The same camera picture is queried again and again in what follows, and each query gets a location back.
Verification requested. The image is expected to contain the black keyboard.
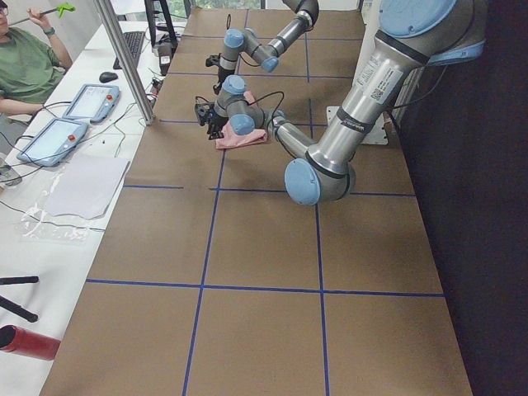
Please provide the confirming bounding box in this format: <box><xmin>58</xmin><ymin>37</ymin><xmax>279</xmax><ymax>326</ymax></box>
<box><xmin>122</xmin><ymin>31</ymin><xmax>144</xmax><ymax>68</ymax></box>

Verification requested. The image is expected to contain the green plastic clamp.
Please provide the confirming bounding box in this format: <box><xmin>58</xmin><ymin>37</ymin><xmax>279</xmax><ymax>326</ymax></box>
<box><xmin>10</xmin><ymin>2</ymin><xmax>76</xmax><ymax>26</ymax></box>

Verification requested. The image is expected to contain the pink snoopy t-shirt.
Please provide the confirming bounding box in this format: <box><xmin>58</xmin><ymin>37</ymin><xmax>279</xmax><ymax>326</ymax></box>
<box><xmin>213</xmin><ymin>89</ymin><xmax>267</xmax><ymax>149</ymax></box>

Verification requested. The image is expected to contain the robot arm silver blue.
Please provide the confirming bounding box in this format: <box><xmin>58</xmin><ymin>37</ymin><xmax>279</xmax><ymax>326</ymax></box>
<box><xmin>195</xmin><ymin>1</ymin><xmax>488</xmax><ymax>205</ymax></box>
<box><xmin>205</xmin><ymin>0</ymin><xmax>319</xmax><ymax>95</ymax></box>

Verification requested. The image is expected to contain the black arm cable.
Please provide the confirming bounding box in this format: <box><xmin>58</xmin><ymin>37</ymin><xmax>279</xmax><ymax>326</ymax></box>
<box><xmin>194</xmin><ymin>91</ymin><xmax>449</xmax><ymax>158</ymax></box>
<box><xmin>225</xmin><ymin>14</ymin><xmax>265</xmax><ymax>67</ymax></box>

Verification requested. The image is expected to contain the seated person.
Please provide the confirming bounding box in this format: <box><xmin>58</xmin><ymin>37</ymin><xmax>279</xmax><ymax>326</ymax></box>
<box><xmin>1</xmin><ymin>2</ymin><xmax>73</xmax><ymax>116</ymax></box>

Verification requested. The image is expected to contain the black tripod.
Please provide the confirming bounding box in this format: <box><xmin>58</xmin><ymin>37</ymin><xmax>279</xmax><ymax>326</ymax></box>
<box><xmin>1</xmin><ymin>276</ymin><xmax>40</xmax><ymax>323</ymax></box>

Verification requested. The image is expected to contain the clear plastic bag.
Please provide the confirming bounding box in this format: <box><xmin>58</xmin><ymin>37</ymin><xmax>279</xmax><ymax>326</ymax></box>
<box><xmin>16</xmin><ymin>172</ymin><xmax>105</xmax><ymax>244</ymax></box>

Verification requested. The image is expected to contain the black power adapter box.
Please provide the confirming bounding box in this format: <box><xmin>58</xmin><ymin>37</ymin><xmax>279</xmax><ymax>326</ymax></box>
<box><xmin>153</xmin><ymin>41</ymin><xmax>177</xmax><ymax>76</ymax></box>

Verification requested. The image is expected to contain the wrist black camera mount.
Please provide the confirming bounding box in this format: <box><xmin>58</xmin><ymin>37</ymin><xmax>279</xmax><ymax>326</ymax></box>
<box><xmin>194</xmin><ymin>96</ymin><xmax>215</xmax><ymax>126</ymax></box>
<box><xmin>205</xmin><ymin>54</ymin><xmax>221</xmax><ymax>68</ymax></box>

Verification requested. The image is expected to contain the red cylinder bottle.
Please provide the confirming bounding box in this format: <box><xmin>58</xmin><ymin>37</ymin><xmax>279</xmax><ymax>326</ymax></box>
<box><xmin>1</xmin><ymin>325</ymin><xmax>60</xmax><ymax>361</ymax></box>

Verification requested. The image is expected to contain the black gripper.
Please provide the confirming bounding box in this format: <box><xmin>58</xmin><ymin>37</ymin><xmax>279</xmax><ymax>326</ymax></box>
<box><xmin>213</xmin><ymin>68</ymin><xmax>235</xmax><ymax>95</ymax></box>
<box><xmin>207</xmin><ymin>112</ymin><xmax>228</xmax><ymax>139</ymax></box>

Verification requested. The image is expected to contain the far teach pendant tablet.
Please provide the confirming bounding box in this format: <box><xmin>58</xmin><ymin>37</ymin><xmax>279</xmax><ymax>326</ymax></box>
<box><xmin>63</xmin><ymin>84</ymin><xmax>120</xmax><ymax>124</ymax></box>

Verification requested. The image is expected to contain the near teach pendant tablet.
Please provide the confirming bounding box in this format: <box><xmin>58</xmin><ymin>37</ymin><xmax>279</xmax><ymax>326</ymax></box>
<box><xmin>16</xmin><ymin>118</ymin><xmax>88</xmax><ymax>167</ymax></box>

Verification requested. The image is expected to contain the brown paper table cover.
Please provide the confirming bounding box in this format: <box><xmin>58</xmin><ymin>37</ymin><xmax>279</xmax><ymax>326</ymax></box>
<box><xmin>42</xmin><ymin>9</ymin><xmax>471</xmax><ymax>395</ymax></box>

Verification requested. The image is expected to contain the white paper sheet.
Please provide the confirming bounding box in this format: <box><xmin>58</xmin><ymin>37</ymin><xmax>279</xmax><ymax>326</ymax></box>
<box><xmin>45</xmin><ymin>153</ymin><xmax>130</xmax><ymax>219</ymax></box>

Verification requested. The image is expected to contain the aluminium frame post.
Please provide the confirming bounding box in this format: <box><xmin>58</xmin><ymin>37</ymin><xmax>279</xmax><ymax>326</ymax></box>
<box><xmin>94</xmin><ymin>0</ymin><xmax>154</xmax><ymax>125</ymax></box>

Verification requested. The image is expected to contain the black computer mouse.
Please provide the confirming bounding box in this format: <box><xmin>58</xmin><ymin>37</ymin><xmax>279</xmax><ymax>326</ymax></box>
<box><xmin>99</xmin><ymin>72</ymin><xmax>119</xmax><ymax>83</ymax></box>

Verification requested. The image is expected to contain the white pedestal column with base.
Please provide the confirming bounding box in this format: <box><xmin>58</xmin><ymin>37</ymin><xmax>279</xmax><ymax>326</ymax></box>
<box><xmin>325</xmin><ymin>105</ymin><xmax>391</xmax><ymax>145</ymax></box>

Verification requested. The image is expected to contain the teach pendant tablet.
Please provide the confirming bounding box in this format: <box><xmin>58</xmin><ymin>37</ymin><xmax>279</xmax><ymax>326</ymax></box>
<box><xmin>63</xmin><ymin>84</ymin><xmax>120</xmax><ymax>124</ymax></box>
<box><xmin>16</xmin><ymin>118</ymin><xmax>88</xmax><ymax>167</ymax></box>

